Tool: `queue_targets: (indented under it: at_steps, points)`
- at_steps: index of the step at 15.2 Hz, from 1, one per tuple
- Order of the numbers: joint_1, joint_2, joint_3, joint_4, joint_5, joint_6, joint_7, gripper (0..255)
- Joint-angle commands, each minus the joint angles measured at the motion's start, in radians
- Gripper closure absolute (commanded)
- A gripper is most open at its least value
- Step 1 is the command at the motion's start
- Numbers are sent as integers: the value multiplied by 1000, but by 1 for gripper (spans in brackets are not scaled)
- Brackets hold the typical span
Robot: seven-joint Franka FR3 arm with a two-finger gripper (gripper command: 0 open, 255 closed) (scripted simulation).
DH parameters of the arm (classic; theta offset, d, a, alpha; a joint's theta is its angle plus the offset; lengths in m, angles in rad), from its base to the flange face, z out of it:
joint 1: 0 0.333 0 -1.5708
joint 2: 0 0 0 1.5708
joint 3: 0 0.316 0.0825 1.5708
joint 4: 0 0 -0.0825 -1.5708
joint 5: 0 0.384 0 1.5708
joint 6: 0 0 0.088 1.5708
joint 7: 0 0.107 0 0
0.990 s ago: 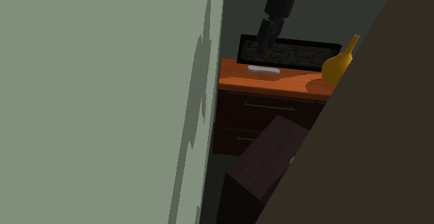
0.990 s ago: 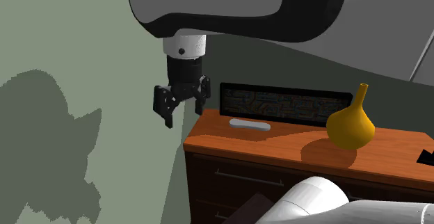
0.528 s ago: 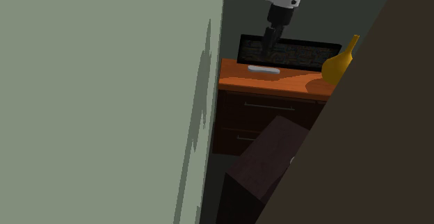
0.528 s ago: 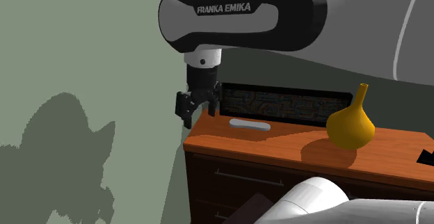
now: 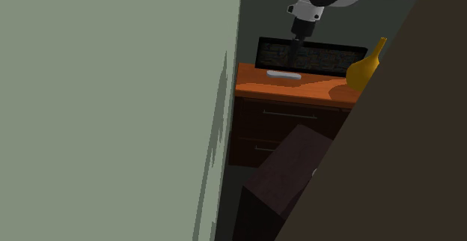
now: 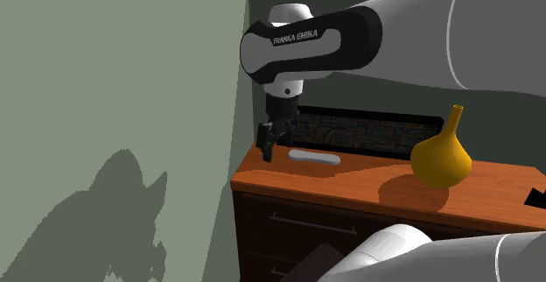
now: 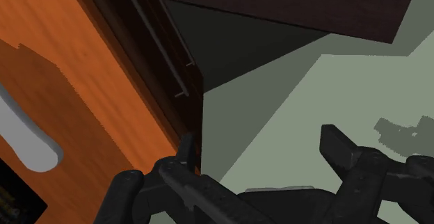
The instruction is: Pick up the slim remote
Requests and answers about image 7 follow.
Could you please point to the grey rounded oblong object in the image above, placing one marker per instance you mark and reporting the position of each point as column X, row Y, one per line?
column 23, row 142

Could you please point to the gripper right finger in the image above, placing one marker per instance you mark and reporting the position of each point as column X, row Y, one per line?
column 359, row 176

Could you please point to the orange-topped dark wood drawer chest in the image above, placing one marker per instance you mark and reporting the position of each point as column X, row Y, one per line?
column 84, row 81

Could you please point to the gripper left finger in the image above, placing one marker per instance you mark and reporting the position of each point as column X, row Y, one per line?
column 190, row 189

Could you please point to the black flat object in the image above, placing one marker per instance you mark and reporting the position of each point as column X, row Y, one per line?
column 17, row 199

